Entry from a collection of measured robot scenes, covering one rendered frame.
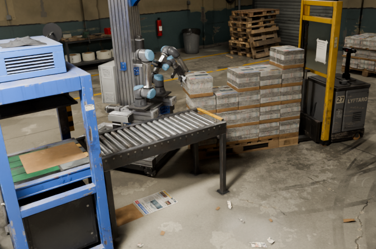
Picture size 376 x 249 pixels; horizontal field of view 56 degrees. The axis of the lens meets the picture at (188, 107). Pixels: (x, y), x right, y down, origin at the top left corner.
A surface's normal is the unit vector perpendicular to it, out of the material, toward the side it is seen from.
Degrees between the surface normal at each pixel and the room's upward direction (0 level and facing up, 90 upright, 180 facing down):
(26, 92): 90
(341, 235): 0
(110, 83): 90
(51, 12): 90
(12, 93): 90
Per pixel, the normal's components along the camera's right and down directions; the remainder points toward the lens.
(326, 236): -0.04, -0.94
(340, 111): 0.26, 0.31
